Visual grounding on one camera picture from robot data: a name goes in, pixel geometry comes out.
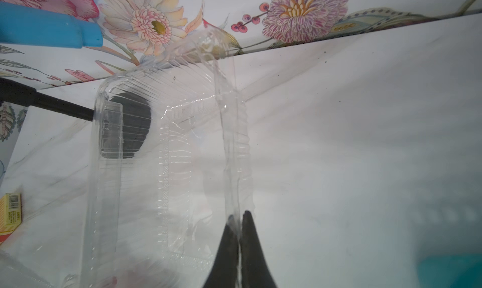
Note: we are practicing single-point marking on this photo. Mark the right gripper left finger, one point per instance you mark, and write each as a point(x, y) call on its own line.
point(224, 272)

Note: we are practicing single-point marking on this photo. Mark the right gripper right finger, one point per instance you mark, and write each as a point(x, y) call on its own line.
point(254, 269)

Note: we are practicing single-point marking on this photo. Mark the clear clamshell container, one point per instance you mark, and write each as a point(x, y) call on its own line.
point(170, 167)

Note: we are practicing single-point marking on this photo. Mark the teal plastic mesh basket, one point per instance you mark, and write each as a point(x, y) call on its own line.
point(450, 271)

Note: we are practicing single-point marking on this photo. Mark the blue microphone on black stand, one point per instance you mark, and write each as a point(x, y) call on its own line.
point(34, 27)

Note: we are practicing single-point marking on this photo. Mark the orange yellow snack packet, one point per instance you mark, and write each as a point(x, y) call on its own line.
point(10, 215)

